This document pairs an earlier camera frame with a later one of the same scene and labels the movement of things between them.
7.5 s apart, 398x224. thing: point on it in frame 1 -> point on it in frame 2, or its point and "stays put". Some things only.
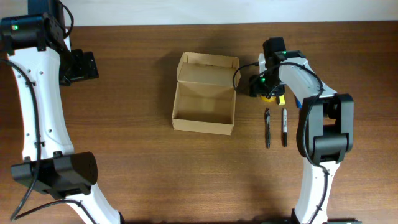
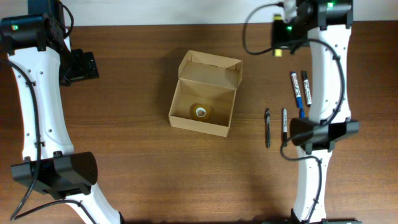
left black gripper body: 76,67 stays put
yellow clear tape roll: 266,99 -> 202,112
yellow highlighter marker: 282,100 -> 278,53
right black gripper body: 267,85 -> 286,35
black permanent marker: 285,127 stays put
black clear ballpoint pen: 268,127 stays put
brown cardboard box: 205,96 stays put
